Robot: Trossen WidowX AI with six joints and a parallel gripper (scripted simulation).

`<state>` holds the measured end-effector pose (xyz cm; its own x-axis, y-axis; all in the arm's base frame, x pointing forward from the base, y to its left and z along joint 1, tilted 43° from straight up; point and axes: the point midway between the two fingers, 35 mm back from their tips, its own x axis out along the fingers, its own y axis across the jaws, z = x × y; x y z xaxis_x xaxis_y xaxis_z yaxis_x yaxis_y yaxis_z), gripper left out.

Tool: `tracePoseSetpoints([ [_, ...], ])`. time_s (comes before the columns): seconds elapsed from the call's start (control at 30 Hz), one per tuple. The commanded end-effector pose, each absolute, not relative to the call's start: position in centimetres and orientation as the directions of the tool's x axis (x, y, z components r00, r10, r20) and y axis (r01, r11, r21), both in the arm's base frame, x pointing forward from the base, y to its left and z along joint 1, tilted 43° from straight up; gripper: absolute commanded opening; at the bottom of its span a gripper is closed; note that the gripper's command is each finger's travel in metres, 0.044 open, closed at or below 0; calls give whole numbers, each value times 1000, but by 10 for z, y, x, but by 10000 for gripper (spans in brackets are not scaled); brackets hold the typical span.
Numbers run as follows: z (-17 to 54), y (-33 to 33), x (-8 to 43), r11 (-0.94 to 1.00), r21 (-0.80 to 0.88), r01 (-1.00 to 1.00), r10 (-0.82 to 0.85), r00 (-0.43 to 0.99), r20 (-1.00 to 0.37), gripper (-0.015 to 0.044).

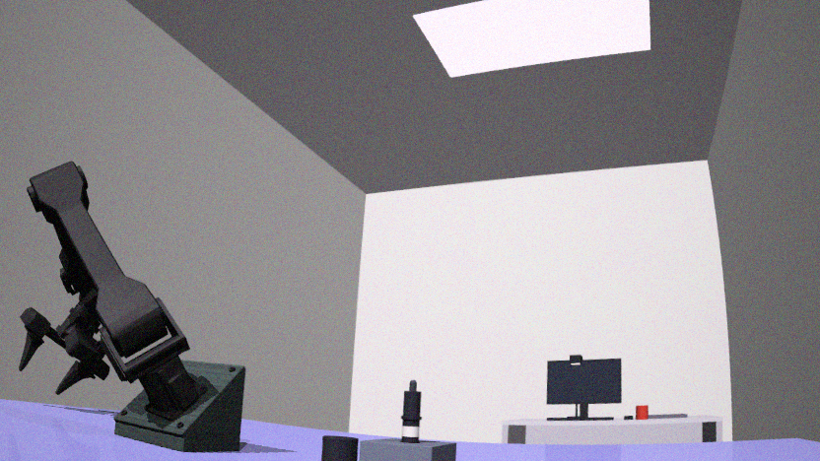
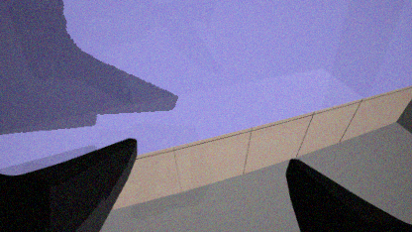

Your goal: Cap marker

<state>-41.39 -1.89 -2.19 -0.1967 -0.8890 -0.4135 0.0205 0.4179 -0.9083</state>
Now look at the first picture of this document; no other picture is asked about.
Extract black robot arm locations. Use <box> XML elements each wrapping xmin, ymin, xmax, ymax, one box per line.
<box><xmin>27</xmin><ymin>161</ymin><xmax>207</xmax><ymax>422</ymax></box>

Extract black marker with white band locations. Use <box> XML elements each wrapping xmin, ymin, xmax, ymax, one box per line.
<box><xmin>400</xmin><ymin>379</ymin><xmax>422</xmax><ymax>443</ymax></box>

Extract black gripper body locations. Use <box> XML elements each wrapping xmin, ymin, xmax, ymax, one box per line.
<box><xmin>20</xmin><ymin>304</ymin><xmax>110</xmax><ymax>380</ymax></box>

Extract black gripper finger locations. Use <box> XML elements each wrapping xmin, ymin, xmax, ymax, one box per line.
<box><xmin>55</xmin><ymin>361</ymin><xmax>96</xmax><ymax>395</ymax></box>
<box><xmin>19</xmin><ymin>325</ymin><xmax>44</xmax><ymax>371</ymax></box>

